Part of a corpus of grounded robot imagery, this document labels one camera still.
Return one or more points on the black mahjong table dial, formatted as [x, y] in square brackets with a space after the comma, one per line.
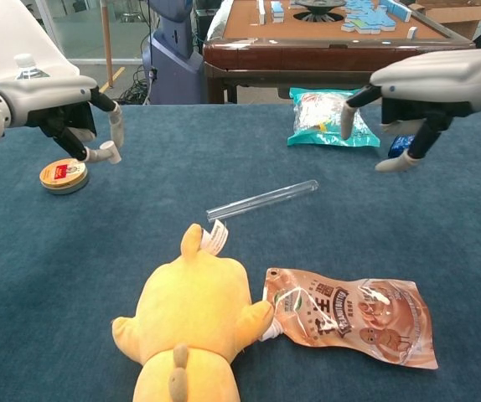
[320, 6]

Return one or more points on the brown mahjong table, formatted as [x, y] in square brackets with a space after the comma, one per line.
[307, 54]

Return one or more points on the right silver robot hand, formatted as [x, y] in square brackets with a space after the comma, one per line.
[441, 79]

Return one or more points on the round orange tin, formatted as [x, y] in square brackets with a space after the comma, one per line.
[62, 176]

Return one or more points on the transparent glass test tube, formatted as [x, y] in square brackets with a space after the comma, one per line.
[261, 200]

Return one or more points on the teal snack bag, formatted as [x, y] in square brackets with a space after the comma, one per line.
[320, 121]

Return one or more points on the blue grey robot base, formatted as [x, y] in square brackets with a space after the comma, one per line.
[173, 58]

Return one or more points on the clear bottle with green label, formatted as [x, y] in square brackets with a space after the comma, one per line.
[24, 63]

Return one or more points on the wooden pole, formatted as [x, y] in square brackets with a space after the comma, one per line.
[107, 42]

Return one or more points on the blue cookie packet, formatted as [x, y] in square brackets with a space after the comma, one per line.
[399, 144]

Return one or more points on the brown peanut snack bag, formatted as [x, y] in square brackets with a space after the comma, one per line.
[349, 318]

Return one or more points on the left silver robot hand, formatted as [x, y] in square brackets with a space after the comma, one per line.
[43, 96]

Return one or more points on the dark blue table mat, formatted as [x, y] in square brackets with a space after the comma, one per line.
[98, 251]

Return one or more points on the blue white mahjong tile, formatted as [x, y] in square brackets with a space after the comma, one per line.
[262, 10]
[277, 10]

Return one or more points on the blue mahjong tile cluster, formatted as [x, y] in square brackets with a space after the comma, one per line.
[370, 17]

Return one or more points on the cardboard box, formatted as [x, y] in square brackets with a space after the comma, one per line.
[454, 17]

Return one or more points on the yellow plush toy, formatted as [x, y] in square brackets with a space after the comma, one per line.
[194, 310]

